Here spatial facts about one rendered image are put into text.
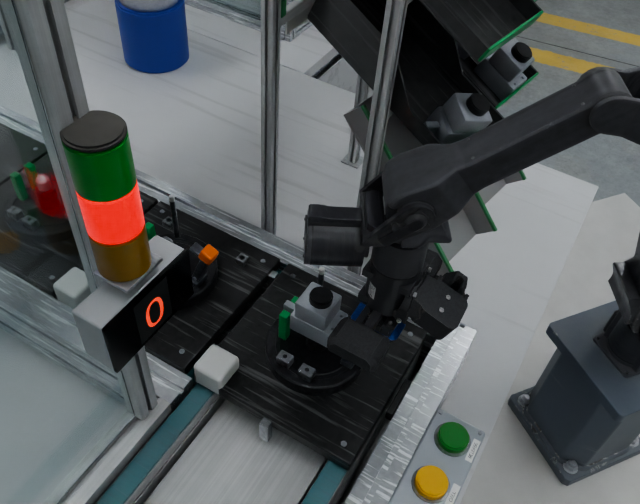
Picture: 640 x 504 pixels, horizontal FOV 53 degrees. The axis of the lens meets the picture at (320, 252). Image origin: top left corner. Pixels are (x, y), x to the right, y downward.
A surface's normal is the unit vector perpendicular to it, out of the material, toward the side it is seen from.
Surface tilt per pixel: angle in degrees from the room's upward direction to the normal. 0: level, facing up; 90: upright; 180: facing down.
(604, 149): 0
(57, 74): 90
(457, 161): 29
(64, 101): 90
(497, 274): 0
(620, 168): 0
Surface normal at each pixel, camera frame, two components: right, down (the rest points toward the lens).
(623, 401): 0.07, -0.68
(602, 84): -0.42, -0.62
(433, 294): 0.33, -0.49
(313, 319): -0.50, 0.61
